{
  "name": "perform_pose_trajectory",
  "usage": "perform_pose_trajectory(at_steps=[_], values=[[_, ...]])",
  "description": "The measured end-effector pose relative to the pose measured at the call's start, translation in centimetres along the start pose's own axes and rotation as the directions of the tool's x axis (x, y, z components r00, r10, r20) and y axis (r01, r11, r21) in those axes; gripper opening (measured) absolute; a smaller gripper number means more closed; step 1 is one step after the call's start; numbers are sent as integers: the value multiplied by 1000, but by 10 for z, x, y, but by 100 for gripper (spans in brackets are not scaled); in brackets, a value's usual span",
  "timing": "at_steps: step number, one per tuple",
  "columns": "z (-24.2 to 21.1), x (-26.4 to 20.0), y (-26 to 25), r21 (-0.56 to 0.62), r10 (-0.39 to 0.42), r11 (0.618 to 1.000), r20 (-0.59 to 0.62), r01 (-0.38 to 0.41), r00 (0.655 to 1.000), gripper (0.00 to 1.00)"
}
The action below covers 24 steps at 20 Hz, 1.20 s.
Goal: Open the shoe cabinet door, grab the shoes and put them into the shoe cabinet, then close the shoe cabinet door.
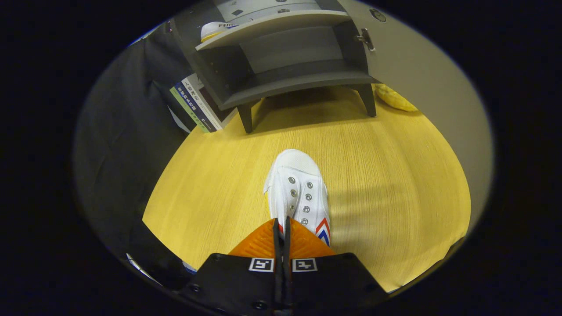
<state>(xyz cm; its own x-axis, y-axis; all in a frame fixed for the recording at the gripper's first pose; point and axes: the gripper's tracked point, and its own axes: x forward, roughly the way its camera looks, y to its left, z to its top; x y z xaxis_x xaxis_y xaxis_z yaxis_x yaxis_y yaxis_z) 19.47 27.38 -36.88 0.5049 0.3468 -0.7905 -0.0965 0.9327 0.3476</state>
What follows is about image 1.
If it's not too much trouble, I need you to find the dark grey shoe cabinet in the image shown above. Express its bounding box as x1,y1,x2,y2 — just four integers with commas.
169,0,380,134

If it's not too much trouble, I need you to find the green spine book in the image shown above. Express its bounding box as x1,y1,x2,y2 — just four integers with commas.
170,86,211,133

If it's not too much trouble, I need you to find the yellow plush toy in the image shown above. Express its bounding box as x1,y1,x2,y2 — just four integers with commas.
375,83,418,112

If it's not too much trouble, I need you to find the white canvas shoe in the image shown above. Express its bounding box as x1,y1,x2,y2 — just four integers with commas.
201,21,240,43
263,149,331,247

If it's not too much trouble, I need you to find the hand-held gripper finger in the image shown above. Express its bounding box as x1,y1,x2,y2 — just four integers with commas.
285,217,389,316
178,218,281,316

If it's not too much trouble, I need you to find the black backdrop cloth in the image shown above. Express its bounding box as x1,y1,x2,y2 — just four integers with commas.
72,22,198,286

